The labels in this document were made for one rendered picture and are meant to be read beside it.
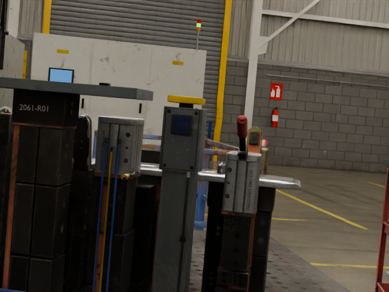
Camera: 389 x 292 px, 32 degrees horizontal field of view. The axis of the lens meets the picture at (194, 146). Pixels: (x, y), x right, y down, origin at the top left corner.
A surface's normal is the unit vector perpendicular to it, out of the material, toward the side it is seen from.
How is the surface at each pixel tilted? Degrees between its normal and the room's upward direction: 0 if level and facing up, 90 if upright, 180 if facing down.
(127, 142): 90
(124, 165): 90
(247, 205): 90
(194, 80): 90
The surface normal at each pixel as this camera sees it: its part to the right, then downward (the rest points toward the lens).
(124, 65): 0.19, 0.07
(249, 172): -0.14, 0.04
